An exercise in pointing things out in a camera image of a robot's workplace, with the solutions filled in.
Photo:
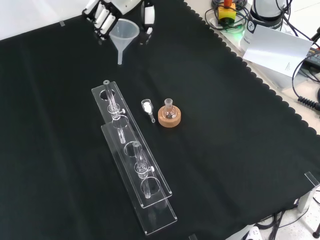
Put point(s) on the grey tape piece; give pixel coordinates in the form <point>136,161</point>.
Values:
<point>62,24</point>

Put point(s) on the black device box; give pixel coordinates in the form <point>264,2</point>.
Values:
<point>313,56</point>

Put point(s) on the yellow stop button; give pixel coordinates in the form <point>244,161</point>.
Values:
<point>226,12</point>

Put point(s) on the black cloth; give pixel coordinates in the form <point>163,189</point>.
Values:
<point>75,125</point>

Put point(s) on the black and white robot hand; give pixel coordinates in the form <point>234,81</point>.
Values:
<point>103,18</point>

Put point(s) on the white power strip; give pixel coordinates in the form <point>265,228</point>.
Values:
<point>255,233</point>

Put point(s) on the glass round-bottom flask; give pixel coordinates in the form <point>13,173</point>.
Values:
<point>169,112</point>

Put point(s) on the translucent plastic funnel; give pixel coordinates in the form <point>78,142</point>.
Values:
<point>123,31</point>

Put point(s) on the glass weighing funnel with powder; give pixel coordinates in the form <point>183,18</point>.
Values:
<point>147,107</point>

